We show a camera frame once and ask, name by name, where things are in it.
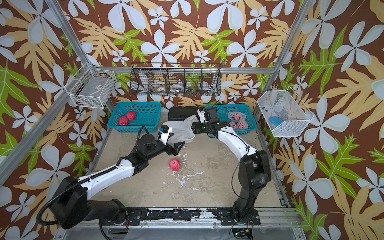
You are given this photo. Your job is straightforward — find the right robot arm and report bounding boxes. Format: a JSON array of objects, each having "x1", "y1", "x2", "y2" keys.
[{"x1": 191, "y1": 107, "x2": 272, "y2": 225}]

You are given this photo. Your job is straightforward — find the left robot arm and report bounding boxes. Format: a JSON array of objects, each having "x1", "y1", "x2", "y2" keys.
[{"x1": 36, "y1": 134, "x2": 185, "y2": 230}]

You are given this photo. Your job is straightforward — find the white rectangular tub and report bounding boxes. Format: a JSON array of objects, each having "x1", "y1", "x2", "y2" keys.
[{"x1": 163, "y1": 121, "x2": 196, "y2": 144}]

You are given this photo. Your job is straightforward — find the black plastic case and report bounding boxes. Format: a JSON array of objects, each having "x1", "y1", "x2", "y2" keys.
[{"x1": 168, "y1": 106, "x2": 198, "y2": 122}]

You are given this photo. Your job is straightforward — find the left teal plastic basket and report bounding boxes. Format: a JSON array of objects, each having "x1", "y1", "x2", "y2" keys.
[{"x1": 108, "y1": 102, "x2": 162, "y2": 133}]

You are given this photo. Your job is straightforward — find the blue object in basket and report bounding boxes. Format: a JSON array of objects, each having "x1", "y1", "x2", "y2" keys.
[{"x1": 270, "y1": 116, "x2": 284, "y2": 127}]

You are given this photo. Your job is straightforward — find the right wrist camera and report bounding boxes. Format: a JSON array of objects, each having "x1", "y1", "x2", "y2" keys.
[{"x1": 198, "y1": 110, "x2": 207, "y2": 124}]

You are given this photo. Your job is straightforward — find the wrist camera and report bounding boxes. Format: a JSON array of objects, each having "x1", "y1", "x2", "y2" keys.
[
  {"x1": 198, "y1": 110, "x2": 207, "y2": 124},
  {"x1": 159, "y1": 125, "x2": 173, "y2": 145}
]

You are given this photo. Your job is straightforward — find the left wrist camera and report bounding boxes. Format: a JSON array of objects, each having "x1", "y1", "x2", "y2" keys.
[{"x1": 159, "y1": 125, "x2": 173, "y2": 145}]

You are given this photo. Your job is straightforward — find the white item in wire basket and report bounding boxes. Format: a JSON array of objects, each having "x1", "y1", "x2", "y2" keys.
[{"x1": 170, "y1": 84, "x2": 184, "y2": 94}]

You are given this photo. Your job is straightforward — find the tape roll in wire basket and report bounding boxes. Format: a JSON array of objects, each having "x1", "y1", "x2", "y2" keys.
[{"x1": 156, "y1": 86, "x2": 166, "y2": 93}]

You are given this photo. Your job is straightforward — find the black wire wall basket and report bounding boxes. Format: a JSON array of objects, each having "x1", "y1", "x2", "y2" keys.
[{"x1": 128, "y1": 63, "x2": 223, "y2": 96}]

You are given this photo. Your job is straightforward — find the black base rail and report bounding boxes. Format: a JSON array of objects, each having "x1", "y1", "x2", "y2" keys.
[{"x1": 125, "y1": 207, "x2": 261, "y2": 226}]

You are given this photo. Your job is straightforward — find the white wire basket right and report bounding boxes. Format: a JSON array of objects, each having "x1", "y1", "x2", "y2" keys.
[{"x1": 258, "y1": 90, "x2": 314, "y2": 138}]

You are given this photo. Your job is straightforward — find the white wire basket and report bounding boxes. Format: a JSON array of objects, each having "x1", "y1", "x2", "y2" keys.
[
  {"x1": 258, "y1": 90, "x2": 314, "y2": 138},
  {"x1": 65, "y1": 64, "x2": 117, "y2": 109}
]

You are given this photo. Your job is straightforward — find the white wire basket left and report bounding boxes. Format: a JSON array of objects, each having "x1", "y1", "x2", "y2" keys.
[{"x1": 65, "y1": 64, "x2": 117, "y2": 109}]

